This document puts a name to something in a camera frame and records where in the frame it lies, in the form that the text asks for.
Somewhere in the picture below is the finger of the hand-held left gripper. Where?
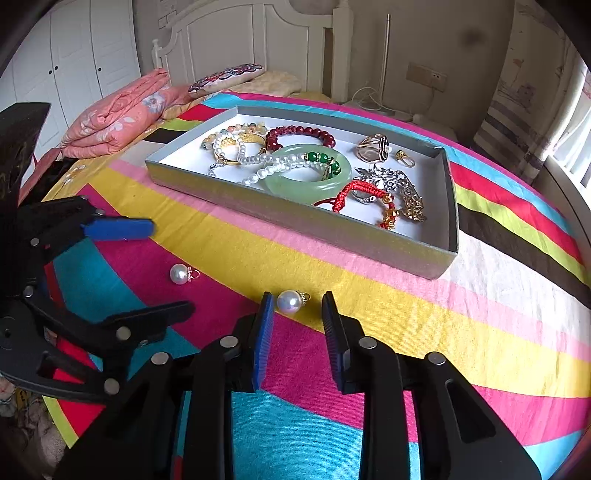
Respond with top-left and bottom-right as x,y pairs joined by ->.
0,282 -> 195,403
16,195 -> 155,287

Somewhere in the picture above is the white pearl bracelet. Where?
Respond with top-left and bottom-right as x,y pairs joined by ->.
202,131 -> 345,188

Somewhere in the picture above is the white wooden headboard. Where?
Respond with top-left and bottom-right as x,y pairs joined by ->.
151,0 -> 354,97

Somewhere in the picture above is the dark red bead bracelet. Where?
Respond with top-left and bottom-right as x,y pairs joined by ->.
264,124 -> 337,153

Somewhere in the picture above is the folded pink floral quilt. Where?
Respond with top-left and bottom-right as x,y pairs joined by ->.
60,68 -> 204,160

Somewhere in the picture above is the green jade bangle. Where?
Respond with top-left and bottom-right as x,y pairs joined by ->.
263,144 -> 354,208

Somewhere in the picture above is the white wardrobe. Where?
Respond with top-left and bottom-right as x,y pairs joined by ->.
0,0 -> 141,153

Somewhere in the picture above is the white nightstand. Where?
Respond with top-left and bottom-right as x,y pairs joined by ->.
342,99 -> 460,141

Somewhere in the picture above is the white pearl earring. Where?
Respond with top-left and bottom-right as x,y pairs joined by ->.
170,263 -> 201,285
276,289 -> 311,316

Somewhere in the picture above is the patterned striped curtain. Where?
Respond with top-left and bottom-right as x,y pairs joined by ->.
471,0 -> 591,185

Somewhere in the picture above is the red cord gold charm bracelet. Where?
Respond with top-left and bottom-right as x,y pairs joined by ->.
314,180 -> 399,230

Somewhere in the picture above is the colourful striped blanket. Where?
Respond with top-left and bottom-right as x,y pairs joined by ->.
41,91 -> 591,480

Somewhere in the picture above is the silver brooch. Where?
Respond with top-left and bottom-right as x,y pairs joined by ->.
353,165 -> 419,205

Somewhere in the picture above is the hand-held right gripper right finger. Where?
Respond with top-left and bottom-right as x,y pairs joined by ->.
321,291 -> 541,480

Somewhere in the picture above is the beige wall socket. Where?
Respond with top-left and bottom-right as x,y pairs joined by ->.
405,63 -> 448,90

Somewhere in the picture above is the large gold ring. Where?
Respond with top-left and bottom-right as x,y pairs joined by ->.
355,133 -> 393,163

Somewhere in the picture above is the pale yellow quilted pillow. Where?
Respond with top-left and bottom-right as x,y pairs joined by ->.
240,69 -> 303,97

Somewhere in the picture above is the grey cardboard jewelry box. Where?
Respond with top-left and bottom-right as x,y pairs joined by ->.
144,104 -> 459,280

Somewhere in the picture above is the gold bangle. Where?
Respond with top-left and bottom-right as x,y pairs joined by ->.
215,131 -> 269,167

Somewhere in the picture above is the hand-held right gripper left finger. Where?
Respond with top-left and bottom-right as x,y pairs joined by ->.
53,291 -> 275,480

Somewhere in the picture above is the white charger cable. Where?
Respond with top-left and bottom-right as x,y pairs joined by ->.
353,87 -> 416,121

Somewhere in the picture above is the embroidered flower pillow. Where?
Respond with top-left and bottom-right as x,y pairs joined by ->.
188,63 -> 266,99

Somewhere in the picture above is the multicolour bead bracelet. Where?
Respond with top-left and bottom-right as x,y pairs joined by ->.
203,121 -> 267,148

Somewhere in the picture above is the gold hairpin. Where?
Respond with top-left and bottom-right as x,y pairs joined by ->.
392,185 -> 428,223

